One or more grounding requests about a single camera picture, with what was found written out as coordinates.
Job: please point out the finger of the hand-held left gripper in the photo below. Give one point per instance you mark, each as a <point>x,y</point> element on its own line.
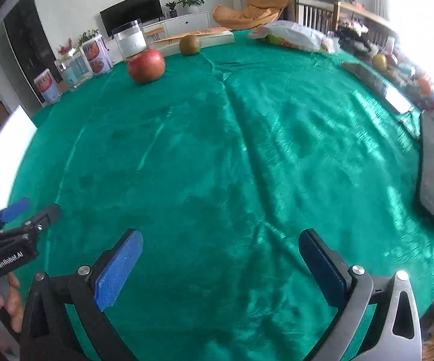
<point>16,208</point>
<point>40,220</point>

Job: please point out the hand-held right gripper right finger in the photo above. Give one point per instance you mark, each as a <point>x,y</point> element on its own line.
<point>322,267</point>

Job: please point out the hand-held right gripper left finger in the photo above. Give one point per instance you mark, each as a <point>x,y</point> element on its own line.
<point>121,270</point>

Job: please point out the person's left hand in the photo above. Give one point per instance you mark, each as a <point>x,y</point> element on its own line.
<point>13,301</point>

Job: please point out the white board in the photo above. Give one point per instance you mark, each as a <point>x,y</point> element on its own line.
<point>2,146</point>

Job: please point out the tall labelled tin can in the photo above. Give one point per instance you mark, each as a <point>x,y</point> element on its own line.
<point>96,57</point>
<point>47,86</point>

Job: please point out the green tablecloth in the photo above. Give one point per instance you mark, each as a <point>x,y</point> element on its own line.
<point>220,180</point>

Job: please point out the glass jar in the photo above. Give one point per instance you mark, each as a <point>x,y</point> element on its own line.
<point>74,70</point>

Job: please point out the dark display cabinet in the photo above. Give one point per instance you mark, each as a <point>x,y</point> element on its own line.
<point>25,45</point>

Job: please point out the red flower arrangement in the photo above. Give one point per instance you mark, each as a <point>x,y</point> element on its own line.
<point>65,48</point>

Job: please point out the leafy plant in white vase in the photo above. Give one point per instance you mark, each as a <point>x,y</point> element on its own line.
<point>88,37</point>

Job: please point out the red apple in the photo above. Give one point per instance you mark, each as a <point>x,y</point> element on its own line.
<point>146,66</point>

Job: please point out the flat-lying black smartphone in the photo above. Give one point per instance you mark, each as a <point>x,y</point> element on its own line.
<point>375,82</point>

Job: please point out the clear canister with white contents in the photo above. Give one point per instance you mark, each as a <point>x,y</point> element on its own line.
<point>131,41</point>

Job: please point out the yellow-green pear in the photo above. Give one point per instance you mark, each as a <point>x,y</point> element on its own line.
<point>379,61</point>

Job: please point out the black television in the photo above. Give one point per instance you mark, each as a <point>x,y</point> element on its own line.
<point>132,13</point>

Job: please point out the brown kiwi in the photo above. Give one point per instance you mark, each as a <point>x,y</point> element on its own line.
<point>190,44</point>

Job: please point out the white plastic bag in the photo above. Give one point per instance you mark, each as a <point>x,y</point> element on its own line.
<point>296,35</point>

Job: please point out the small potted plant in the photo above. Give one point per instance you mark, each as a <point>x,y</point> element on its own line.
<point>171,8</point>

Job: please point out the white television cabinet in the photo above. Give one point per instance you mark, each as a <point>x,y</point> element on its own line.
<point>190,20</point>

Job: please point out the flat book box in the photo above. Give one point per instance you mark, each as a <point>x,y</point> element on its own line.
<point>217,37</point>

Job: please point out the wooden bench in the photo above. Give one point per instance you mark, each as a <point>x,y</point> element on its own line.
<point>314,11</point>

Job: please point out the orange lounge chair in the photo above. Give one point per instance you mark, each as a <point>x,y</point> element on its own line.
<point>254,9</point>

